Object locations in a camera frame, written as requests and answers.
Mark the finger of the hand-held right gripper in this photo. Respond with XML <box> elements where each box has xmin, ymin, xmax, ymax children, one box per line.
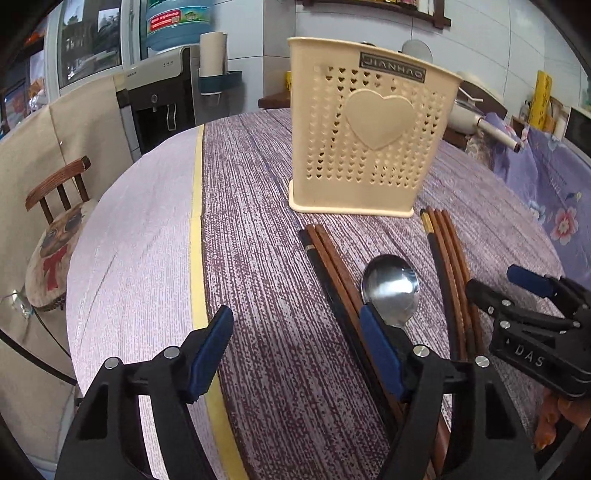
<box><xmin>506</xmin><ymin>264</ymin><xmax>591</xmax><ymax>319</ymax></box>
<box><xmin>465</xmin><ymin>278</ymin><xmax>574</xmax><ymax>331</ymax></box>

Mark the black chopstick silver band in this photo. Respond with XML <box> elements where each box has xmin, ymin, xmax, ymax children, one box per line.
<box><xmin>298</xmin><ymin>228</ymin><xmax>407</xmax><ymax>444</ymax></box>

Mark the wooden chair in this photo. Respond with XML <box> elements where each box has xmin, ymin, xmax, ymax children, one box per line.
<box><xmin>25</xmin><ymin>156</ymin><xmax>93</xmax><ymax>224</ymax></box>

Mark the beige cloth cover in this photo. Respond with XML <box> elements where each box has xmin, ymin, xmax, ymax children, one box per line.
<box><xmin>0</xmin><ymin>74</ymin><xmax>141</xmax><ymax>467</ymax></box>

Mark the black cable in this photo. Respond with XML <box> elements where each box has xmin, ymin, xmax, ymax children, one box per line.
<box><xmin>0</xmin><ymin>307</ymin><xmax>78</xmax><ymax>387</ymax></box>

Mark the teal paper towel holder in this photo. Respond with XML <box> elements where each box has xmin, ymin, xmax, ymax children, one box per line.
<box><xmin>198</xmin><ymin>70</ymin><xmax>243</xmax><ymax>96</ymax></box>

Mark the glass window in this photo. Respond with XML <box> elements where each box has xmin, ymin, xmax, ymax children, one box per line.
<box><xmin>56</xmin><ymin>0</ymin><xmax>124</xmax><ymax>89</ymax></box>

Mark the purple striped tablecloth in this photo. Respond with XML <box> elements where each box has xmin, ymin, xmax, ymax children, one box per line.
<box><xmin>202</xmin><ymin>108</ymin><xmax>568</xmax><ymax>480</ymax></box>

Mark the person's right hand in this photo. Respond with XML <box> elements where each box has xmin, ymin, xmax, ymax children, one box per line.
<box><xmin>536</xmin><ymin>390</ymin><xmax>578</xmax><ymax>455</ymax></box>

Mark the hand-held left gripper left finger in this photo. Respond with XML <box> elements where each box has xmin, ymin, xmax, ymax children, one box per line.
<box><xmin>54</xmin><ymin>305</ymin><xmax>235</xmax><ymax>480</ymax></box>

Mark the steel spoon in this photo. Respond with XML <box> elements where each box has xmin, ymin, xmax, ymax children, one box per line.
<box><xmin>361</xmin><ymin>254</ymin><xmax>422</xmax><ymax>344</ymax></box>

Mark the white pan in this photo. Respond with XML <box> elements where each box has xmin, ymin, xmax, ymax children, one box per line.
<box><xmin>445</xmin><ymin>99</ymin><xmax>526</xmax><ymax>154</ymax></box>

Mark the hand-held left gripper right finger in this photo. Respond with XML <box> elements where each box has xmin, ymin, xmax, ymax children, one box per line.
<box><xmin>359</xmin><ymin>305</ymin><xmax>539</xmax><ymax>480</ymax></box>

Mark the pale lilac table cover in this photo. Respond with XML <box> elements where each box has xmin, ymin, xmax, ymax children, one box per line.
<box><xmin>66</xmin><ymin>126</ymin><xmax>250</xmax><ymax>480</ymax></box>

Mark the beige plastic utensil holder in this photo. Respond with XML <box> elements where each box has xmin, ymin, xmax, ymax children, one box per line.
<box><xmin>287</xmin><ymin>36</ymin><xmax>464</xmax><ymax>217</ymax></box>

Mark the wooden counter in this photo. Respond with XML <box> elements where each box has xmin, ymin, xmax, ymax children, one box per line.
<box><xmin>257</xmin><ymin>91</ymin><xmax>293</xmax><ymax>110</ymax></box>

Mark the owl print seat cushion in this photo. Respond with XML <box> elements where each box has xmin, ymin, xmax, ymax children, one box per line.
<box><xmin>24</xmin><ymin>198</ymin><xmax>100</xmax><ymax>313</ymax></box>

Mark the wooden wall shelf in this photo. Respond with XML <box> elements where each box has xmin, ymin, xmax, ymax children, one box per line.
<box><xmin>300</xmin><ymin>0</ymin><xmax>452</xmax><ymax>27</ymax></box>

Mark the blue water bottle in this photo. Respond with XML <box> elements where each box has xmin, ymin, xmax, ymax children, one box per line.
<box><xmin>145</xmin><ymin>0</ymin><xmax>214</xmax><ymax>52</ymax></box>

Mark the cluttered display shelf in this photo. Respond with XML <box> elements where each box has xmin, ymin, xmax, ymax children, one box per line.
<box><xmin>0</xmin><ymin>28</ymin><xmax>49</xmax><ymax>137</ymax></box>

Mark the yellow packet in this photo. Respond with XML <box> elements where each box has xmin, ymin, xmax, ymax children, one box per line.
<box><xmin>534</xmin><ymin>70</ymin><xmax>554</xmax><ymax>136</ymax></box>

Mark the cream pan lid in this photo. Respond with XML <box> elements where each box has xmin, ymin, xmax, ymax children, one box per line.
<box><xmin>455</xmin><ymin>69</ymin><xmax>509</xmax><ymax>121</ymax></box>

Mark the water dispenser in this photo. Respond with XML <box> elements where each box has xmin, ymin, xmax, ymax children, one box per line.
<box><xmin>115</xmin><ymin>46</ymin><xmax>205</xmax><ymax>157</ymax></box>

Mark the purple floral blanket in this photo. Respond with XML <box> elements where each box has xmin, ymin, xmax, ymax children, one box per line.
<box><xmin>465</xmin><ymin>111</ymin><xmax>591</xmax><ymax>301</ymax></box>

